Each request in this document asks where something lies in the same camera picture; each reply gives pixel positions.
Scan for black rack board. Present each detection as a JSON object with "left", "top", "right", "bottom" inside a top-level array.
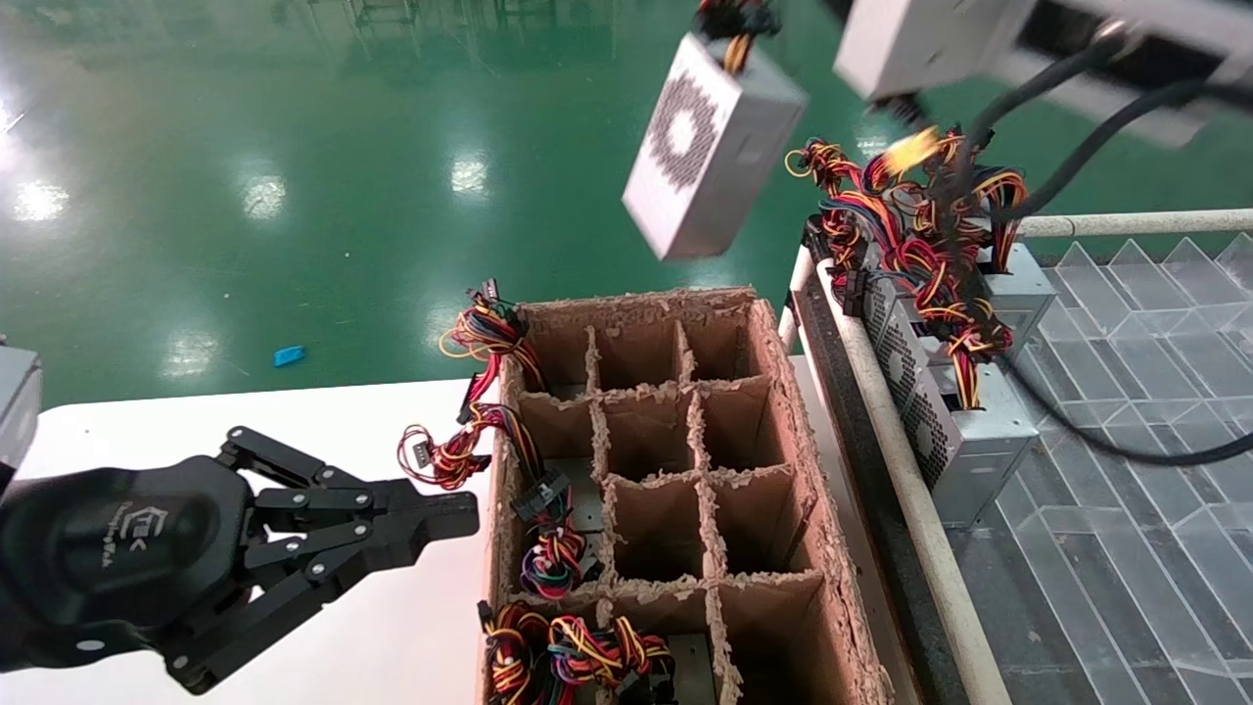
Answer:
[{"left": 795, "top": 220, "right": 975, "bottom": 705}]

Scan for wires inside cardboard box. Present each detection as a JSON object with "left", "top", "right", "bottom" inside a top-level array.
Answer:
[{"left": 511, "top": 460, "right": 609, "bottom": 600}]

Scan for long black arm cable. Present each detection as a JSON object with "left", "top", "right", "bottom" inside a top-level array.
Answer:
[{"left": 984, "top": 78, "right": 1253, "bottom": 468}]

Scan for cardboard box with dividers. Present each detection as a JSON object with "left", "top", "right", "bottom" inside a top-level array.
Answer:
[{"left": 478, "top": 286, "right": 897, "bottom": 705}]

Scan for clear acrylic divider tray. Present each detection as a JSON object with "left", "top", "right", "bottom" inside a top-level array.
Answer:
[{"left": 945, "top": 235, "right": 1253, "bottom": 705}]

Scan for silver power supply with wires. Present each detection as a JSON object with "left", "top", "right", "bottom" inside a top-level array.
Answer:
[
  {"left": 905, "top": 323, "right": 1042, "bottom": 531},
  {"left": 397, "top": 377, "right": 549, "bottom": 492},
  {"left": 784, "top": 135, "right": 1060, "bottom": 344},
  {"left": 869, "top": 125, "right": 1031, "bottom": 412},
  {"left": 621, "top": 0, "right": 810, "bottom": 262},
  {"left": 548, "top": 614, "right": 720, "bottom": 705},
  {"left": 478, "top": 600, "right": 554, "bottom": 705},
  {"left": 439, "top": 278, "right": 550, "bottom": 398}
]

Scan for power supply held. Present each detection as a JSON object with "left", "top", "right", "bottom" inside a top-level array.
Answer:
[{"left": 834, "top": 0, "right": 1037, "bottom": 103}]

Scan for yellow cable tag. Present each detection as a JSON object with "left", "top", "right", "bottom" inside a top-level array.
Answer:
[{"left": 884, "top": 126, "right": 944, "bottom": 180}]

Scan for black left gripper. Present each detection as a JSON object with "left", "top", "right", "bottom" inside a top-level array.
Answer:
[{"left": 0, "top": 425, "right": 482, "bottom": 697}]

